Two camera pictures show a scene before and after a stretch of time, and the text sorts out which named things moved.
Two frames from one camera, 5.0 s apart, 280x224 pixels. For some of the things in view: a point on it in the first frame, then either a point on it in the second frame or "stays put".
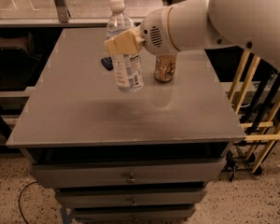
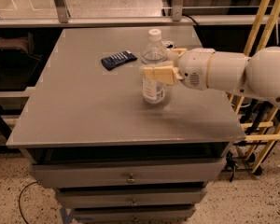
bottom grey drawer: [133, 215] stays put
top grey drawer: [130, 173] stays put
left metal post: [60, 1] stays put
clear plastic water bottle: [128, 67] → [154, 54]
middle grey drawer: [132, 198] stays put
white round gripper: [154, 32] → [194, 66]
